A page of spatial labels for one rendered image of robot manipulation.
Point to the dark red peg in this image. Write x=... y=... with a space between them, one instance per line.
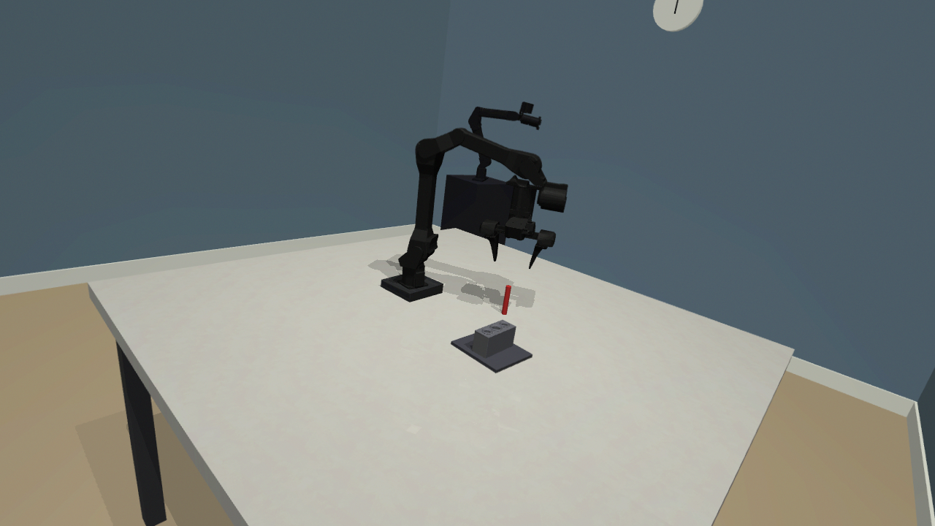
x=506 y=299

